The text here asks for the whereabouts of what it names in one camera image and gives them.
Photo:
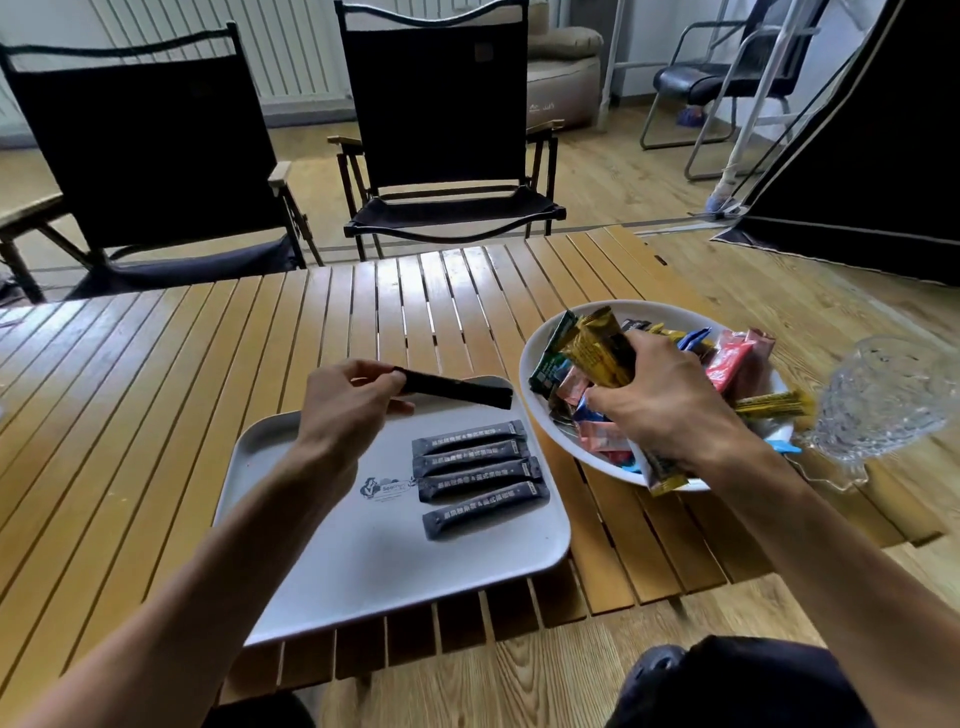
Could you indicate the white wall radiator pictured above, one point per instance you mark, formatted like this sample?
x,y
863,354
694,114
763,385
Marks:
x,y
300,45

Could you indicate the black folding chair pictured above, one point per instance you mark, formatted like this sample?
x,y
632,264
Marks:
x,y
150,150
435,97

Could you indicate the grey rectangular tray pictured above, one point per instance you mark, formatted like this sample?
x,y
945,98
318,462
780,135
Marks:
x,y
390,555

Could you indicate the person's left leg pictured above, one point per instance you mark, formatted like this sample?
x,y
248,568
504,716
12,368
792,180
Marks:
x,y
262,716

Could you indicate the black office chair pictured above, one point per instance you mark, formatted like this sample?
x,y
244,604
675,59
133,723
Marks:
x,y
690,82

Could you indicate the person's right leg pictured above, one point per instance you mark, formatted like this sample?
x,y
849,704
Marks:
x,y
735,690

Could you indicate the beige inflatable sofa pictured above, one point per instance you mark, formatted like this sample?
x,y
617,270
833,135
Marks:
x,y
562,82

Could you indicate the person's right forearm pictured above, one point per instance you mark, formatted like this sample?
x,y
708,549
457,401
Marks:
x,y
825,585

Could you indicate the person's left forearm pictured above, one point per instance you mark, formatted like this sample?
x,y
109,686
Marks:
x,y
187,622

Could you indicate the person's leg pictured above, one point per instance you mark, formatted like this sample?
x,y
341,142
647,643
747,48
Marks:
x,y
262,716
735,690

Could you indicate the pile of sachets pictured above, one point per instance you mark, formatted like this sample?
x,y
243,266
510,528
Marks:
x,y
739,360

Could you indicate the small blue bundle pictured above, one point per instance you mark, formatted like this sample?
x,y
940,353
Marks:
x,y
690,117

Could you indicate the white round bowl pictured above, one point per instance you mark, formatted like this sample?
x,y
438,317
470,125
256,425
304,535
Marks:
x,y
637,309

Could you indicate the black fabric backdrop panel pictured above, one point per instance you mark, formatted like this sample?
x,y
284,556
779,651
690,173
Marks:
x,y
877,150

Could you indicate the person's left hand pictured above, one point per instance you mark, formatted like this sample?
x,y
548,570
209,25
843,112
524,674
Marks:
x,y
345,412

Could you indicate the white metal frame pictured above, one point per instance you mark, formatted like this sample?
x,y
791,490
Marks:
x,y
759,97

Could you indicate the person's right hand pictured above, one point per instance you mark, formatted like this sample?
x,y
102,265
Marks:
x,y
675,412

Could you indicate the clear patterned glass cup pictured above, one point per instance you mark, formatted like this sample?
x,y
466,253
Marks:
x,y
877,397

